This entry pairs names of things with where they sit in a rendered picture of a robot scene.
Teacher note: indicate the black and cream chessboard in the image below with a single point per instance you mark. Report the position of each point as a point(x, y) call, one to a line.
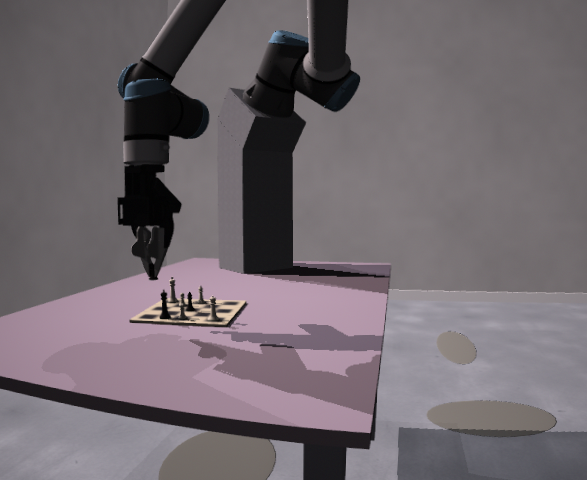
point(226, 310)

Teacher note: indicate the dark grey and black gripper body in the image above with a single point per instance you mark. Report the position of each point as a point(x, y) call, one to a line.
point(145, 211)

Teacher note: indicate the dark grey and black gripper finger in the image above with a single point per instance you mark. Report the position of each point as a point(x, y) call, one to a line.
point(161, 238)
point(139, 248)

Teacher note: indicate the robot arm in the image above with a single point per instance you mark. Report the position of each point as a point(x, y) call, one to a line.
point(152, 106)

